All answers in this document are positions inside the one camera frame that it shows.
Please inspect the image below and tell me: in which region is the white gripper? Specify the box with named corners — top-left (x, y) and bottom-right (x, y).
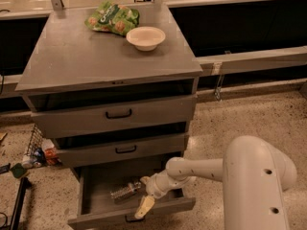
top-left (134, 171), bottom-right (184, 219)

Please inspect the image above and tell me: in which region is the clear plastic water bottle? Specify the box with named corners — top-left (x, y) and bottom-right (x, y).
top-left (110, 181), bottom-right (142, 201)

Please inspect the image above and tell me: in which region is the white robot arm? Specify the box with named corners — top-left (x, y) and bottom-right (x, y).
top-left (134, 136), bottom-right (297, 230)

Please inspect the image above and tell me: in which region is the grey open bottom drawer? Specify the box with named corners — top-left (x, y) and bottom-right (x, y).
top-left (67, 152), bottom-right (197, 230)

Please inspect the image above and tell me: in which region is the grey middle drawer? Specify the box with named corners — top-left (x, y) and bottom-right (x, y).
top-left (57, 133), bottom-right (189, 168)

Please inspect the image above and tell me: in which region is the grey top drawer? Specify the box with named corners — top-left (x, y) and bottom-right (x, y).
top-left (32, 95), bottom-right (196, 138)

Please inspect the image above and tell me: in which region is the green sponge on floor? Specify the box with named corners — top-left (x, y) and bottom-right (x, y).
top-left (10, 163), bottom-right (29, 179)

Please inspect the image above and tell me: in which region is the black pole on floor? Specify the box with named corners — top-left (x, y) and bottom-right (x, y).
top-left (9, 177), bottom-right (32, 230)

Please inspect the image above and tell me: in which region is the white paper bowl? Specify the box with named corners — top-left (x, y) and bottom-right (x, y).
top-left (126, 27), bottom-right (166, 52)

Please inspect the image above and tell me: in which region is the green snack bag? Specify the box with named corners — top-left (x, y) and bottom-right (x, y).
top-left (84, 1), bottom-right (140, 36)

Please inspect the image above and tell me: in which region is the wire basket with items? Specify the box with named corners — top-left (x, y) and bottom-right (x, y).
top-left (21, 125), bottom-right (60, 169)

